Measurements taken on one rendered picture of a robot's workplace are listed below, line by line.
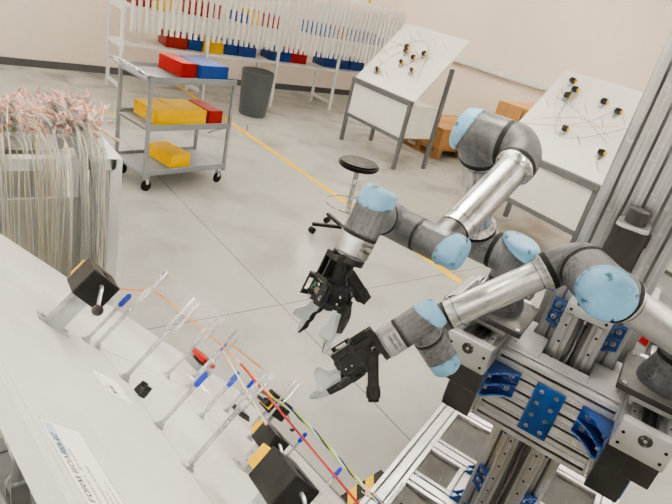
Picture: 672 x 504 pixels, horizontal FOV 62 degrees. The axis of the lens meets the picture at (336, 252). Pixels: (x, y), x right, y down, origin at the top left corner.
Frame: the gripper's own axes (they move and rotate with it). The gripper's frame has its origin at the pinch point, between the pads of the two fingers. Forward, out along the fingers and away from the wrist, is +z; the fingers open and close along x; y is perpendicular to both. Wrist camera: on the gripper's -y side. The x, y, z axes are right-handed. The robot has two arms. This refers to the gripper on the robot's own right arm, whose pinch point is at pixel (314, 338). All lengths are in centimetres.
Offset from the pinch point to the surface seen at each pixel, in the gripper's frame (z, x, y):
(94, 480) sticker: -6, 39, 67
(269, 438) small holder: 4.8, 24.1, 30.0
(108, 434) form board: -3, 30, 61
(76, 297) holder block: -6, 8, 58
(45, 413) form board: -7, 31, 69
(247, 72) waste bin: -89, -592, -363
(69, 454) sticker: -7, 37, 69
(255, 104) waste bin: -55, -581, -388
